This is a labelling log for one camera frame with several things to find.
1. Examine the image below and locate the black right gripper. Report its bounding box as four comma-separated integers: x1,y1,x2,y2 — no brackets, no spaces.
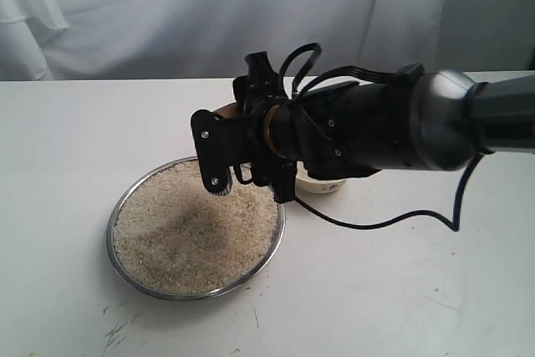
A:
191,52,297,202

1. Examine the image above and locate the brown wooden cup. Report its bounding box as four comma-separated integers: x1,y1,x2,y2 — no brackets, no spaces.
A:
213,102,241,119

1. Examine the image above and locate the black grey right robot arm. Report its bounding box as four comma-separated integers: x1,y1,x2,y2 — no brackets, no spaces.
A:
191,53,534,203

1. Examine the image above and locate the white floral ceramic bowl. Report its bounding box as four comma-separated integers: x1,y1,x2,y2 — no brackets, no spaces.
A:
296,161,347,194

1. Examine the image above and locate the round steel rice tray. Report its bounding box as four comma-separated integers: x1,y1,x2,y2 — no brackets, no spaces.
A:
105,157,285,301

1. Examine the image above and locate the white backdrop curtain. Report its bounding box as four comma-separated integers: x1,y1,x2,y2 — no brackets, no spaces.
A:
1,0,534,81

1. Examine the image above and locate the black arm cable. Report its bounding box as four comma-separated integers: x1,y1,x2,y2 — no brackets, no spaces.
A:
278,43,488,232

